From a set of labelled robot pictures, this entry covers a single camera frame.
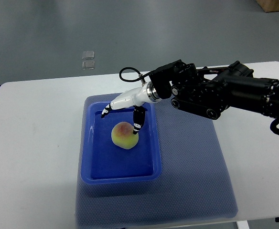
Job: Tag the blue plastic tray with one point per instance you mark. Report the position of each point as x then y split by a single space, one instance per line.
102 162

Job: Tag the upper metal floor plate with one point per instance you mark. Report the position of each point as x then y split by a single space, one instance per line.
86 55

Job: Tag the brown cardboard box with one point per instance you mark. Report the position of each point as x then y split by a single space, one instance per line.
269 5

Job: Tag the grey-blue textured mat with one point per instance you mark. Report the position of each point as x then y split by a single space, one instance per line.
194 184

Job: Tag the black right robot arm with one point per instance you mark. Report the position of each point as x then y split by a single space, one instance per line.
205 92

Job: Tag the yellow-green red peach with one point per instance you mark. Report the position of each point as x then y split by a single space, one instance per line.
122 135

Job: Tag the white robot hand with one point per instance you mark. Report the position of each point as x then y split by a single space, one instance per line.
135 97

